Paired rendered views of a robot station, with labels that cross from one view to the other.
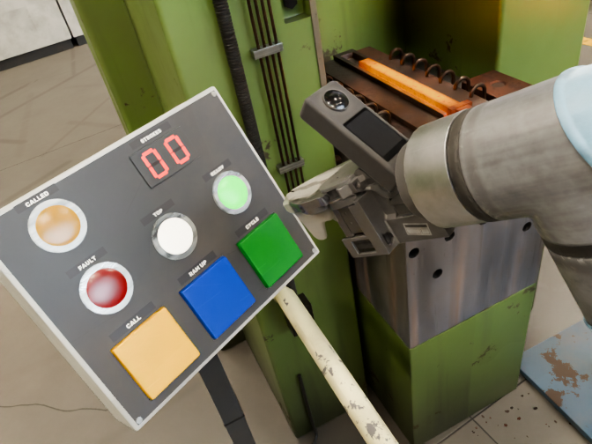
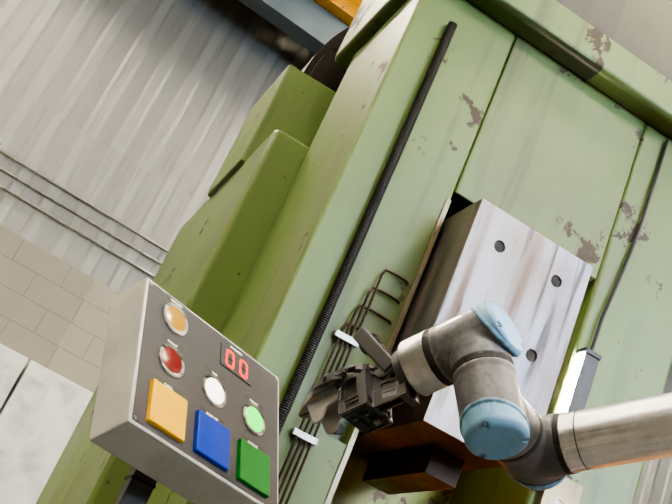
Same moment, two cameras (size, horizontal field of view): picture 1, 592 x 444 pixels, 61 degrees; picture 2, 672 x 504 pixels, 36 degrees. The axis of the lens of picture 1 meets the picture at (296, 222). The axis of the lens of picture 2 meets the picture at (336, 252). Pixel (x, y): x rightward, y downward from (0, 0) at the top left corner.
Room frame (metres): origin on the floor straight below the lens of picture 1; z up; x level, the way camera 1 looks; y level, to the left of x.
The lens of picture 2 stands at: (-1.11, -0.02, 0.68)
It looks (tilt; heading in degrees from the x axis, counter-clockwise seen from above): 24 degrees up; 3
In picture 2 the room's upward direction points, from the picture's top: 24 degrees clockwise
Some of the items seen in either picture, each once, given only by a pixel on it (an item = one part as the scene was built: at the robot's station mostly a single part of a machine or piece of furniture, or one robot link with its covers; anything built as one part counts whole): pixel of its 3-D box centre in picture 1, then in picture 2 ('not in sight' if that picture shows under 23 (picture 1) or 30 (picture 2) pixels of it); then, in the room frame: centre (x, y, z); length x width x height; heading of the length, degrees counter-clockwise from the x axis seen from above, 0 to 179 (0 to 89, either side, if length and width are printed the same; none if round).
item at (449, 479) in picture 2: not in sight; (410, 471); (1.05, -0.25, 1.24); 0.30 x 0.07 x 0.06; 18
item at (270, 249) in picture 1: (270, 250); (251, 469); (0.53, 0.04, 1.01); 0.07 x 0.05 x 0.07; 133
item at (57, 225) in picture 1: (58, 225); (175, 319); (0.45, 0.25, 1.16); 0.05 x 0.03 x 0.04; 108
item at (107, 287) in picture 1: (107, 287); (171, 360); (0.42, 0.22, 1.09); 0.05 x 0.03 x 0.04; 108
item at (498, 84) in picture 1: (496, 98); not in sight; (0.91, -0.46, 0.95); 0.12 x 0.09 x 0.07; 18
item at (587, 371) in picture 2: not in sight; (614, 284); (1.01, -0.54, 1.83); 0.07 x 0.04 x 0.90; 108
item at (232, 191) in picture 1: (232, 192); (254, 419); (0.56, 0.07, 1.09); 0.05 x 0.03 x 0.04; 108
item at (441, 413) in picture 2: not in sight; (422, 432); (1.00, -0.24, 1.32); 0.42 x 0.20 x 0.10; 18
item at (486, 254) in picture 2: not in sight; (474, 340); (1.02, -0.28, 1.56); 0.42 x 0.39 x 0.40; 18
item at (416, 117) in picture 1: (382, 99); not in sight; (1.00, -0.24, 0.96); 0.42 x 0.20 x 0.09; 18
